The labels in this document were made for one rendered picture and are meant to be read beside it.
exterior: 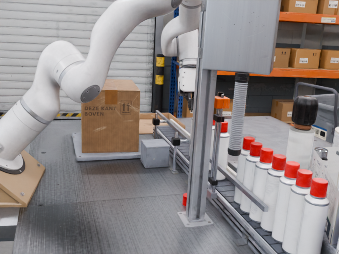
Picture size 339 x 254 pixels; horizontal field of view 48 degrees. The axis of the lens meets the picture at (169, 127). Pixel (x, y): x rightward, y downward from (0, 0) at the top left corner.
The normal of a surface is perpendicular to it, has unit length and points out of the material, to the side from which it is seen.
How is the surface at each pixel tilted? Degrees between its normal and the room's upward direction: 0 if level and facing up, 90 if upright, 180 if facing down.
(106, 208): 0
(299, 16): 90
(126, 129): 90
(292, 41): 90
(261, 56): 90
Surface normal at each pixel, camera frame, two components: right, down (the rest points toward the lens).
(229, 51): -0.31, 0.23
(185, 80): 0.22, -0.09
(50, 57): -0.35, -0.09
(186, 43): -0.14, -0.05
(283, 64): 0.15, 0.26
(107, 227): 0.05, -0.96
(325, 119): -0.87, 0.14
